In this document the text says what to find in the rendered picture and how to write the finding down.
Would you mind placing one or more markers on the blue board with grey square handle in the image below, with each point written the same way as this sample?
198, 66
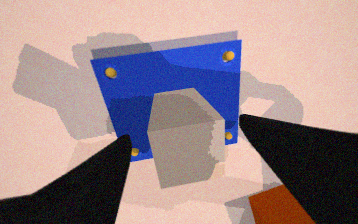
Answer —
176, 106

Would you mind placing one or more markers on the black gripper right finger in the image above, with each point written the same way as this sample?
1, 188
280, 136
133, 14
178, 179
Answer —
318, 166

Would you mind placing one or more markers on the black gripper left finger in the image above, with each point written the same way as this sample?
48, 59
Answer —
88, 194

